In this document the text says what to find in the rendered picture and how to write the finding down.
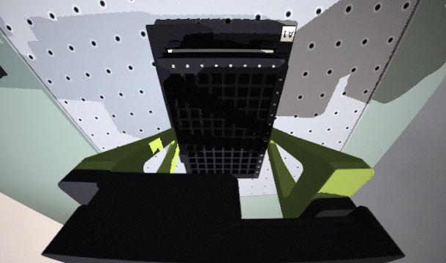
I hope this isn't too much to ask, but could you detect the grey perforated base plate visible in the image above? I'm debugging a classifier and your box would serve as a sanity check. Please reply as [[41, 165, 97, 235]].
[[0, 0, 422, 153]]

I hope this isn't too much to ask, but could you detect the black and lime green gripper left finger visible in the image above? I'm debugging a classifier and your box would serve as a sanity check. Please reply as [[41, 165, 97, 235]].
[[74, 127, 180, 172]]

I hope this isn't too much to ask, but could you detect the black well plate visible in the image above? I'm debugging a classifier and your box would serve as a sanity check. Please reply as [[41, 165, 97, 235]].
[[157, 52, 289, 179]]

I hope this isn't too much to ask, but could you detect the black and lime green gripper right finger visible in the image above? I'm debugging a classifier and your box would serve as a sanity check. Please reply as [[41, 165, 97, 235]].
[[267, 128, 374, 218]]

